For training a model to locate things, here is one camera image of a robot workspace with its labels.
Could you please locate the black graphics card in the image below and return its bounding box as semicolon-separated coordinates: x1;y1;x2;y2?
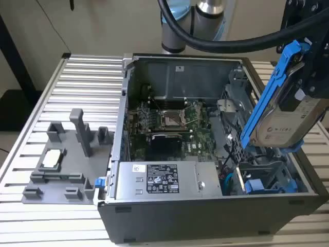
149;131;192;162

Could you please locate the grey parts rack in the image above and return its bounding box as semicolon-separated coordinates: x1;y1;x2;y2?
22;108;116;205

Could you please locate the blue flat wire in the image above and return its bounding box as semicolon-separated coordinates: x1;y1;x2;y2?
221;171;235;192

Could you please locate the silver CPU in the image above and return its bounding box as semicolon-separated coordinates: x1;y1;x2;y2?
42;150;64;168

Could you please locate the black box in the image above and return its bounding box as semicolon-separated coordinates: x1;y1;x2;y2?
0;89;44;132

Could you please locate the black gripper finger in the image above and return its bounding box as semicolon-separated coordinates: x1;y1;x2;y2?
279;38;329;112

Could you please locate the metal socket cover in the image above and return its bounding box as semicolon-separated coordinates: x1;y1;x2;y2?
181;102;205;129

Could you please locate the CPU socket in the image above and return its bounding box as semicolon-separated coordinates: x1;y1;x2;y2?
158;108;187;129

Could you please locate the hard disk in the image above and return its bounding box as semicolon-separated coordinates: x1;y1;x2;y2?
240;40;329;156

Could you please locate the black open PC case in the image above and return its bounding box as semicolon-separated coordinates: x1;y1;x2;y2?
97;52;329;244

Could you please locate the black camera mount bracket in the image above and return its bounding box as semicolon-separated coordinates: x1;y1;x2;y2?
279;0;309;29

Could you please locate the silver power supply unit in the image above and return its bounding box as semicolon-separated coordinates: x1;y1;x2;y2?
113;161;223;201

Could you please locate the blue case latch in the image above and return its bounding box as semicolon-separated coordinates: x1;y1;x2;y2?
94;177;107;190

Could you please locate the thin wire locking lever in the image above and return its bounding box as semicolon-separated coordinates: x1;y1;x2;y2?
179;100;200;114

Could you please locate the silver metal bracket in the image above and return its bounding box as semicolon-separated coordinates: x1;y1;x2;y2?
216;98;245;114

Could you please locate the perforated metal cage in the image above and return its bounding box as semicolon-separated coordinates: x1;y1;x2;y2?
217;81;259;162

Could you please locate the blue disk carrier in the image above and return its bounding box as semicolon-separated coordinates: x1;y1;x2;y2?
244;180;286;194

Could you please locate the green motherboard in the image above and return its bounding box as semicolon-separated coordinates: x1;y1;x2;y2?
127;99;219;163

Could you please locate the thick black cable hose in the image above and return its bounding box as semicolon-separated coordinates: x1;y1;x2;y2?
156;0;329;54

